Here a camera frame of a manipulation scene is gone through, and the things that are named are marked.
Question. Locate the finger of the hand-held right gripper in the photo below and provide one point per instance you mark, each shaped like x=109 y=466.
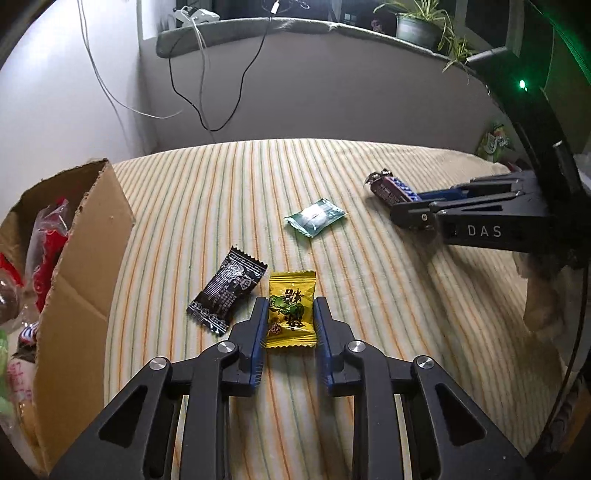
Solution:
x=408 y=193
x=415 y=214

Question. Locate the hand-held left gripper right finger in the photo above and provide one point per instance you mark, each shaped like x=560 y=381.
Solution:
x=323 y=339

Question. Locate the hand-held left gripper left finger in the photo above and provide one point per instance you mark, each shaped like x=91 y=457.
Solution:
x=259 y=334

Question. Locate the small purple candy bar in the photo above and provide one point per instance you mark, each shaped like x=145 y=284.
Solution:
x=384 y=188

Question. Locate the yellow candy packet green figure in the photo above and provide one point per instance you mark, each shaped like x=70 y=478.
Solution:
x=291 y=309

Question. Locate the cardboard box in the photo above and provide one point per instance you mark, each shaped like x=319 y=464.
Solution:
x=78 y=286

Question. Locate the person's right forearm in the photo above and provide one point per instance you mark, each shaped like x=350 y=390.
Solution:
x=545 y=300

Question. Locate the black candy packet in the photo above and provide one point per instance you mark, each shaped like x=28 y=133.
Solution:
x=226 y=290

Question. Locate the green snack bag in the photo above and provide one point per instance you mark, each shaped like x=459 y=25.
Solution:
x=495 y=141

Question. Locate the teal candy packet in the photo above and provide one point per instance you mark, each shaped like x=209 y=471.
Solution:
x=316 y=216

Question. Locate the potted spider plant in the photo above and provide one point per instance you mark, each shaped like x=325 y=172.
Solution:
x=418 y=30

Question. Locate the window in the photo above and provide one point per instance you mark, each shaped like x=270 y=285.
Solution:
x=323 y=9

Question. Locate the white charger plug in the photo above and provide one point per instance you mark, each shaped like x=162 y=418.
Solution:
x=276 y=6

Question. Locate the red clear snack packet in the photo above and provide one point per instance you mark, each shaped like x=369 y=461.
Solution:
x=46 y=249

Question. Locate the white pink snack packet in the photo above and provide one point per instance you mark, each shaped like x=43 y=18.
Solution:
x=21 y=383

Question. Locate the white power strip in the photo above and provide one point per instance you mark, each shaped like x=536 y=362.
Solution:
x=196 y=14

